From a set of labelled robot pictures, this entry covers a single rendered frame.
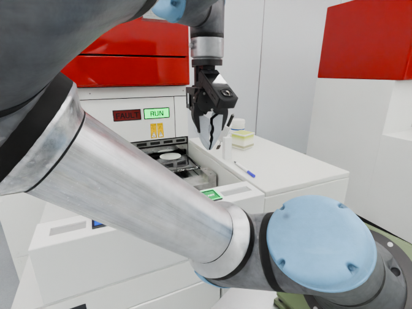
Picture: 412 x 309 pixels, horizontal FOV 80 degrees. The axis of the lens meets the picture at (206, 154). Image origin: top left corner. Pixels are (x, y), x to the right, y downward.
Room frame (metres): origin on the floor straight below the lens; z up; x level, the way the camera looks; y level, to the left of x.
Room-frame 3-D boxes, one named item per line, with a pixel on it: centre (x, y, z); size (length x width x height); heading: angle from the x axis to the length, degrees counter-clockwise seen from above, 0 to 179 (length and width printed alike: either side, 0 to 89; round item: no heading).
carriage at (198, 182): (0.81, 0.14, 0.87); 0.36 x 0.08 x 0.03; 114
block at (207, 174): (0.88, -0.01, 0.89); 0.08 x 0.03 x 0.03; 24
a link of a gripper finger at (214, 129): (0.61, -0.01, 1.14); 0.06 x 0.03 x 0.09; 24
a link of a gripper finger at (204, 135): (0.59, 0.01, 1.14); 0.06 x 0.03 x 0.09; 24
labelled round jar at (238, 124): (1.17, -0.15, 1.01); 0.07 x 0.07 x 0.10
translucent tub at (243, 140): (1.02, -0.16, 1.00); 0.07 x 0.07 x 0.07; 44
